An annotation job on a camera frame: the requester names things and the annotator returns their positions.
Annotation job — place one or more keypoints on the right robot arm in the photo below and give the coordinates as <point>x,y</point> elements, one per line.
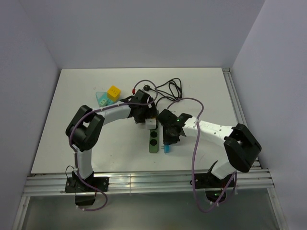
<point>240,145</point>

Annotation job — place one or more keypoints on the green power strip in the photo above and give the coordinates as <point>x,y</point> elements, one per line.
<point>154,141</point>

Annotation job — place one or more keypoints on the yellow cube socket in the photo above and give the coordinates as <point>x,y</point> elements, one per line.
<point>113,93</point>

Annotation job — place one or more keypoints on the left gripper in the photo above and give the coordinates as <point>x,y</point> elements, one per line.
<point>151,112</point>

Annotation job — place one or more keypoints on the light green plug adapter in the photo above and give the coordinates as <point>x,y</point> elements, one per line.
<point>103,102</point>

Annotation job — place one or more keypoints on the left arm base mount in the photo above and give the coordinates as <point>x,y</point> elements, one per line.
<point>86,193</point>

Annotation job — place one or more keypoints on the blue plug adapter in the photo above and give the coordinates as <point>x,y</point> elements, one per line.
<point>166,148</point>

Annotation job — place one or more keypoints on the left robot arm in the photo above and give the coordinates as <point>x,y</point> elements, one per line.
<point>84,129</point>

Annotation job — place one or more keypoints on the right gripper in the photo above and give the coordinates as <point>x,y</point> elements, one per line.
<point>167,139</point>

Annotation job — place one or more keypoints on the teal triangular power strip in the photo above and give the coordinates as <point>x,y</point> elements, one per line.
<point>101,95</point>

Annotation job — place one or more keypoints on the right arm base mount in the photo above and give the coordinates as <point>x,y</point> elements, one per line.
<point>209,181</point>

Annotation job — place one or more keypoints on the white charger plug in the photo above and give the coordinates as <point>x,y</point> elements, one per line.
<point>150,124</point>

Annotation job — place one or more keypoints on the aluminium rail frame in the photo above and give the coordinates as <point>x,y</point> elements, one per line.
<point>153,182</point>

